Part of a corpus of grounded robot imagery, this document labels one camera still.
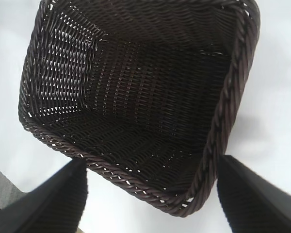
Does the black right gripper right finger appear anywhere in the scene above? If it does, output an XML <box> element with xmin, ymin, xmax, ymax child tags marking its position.
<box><xmin>216</xmin><ymin>154</ymin><xmax>291</xmax><ymax>233</ymax></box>

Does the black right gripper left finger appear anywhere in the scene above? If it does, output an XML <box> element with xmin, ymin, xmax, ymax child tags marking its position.
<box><xmin>0</xmin><ymin>159</ymin><xmax>88</xmax><ymax>233</ymax></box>

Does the dark brown woven basket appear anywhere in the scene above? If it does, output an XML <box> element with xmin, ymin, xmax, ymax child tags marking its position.
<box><xmin>18</xmin><ymin>0</ymin><xmax>260</xmax><ymax>218</ymax></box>

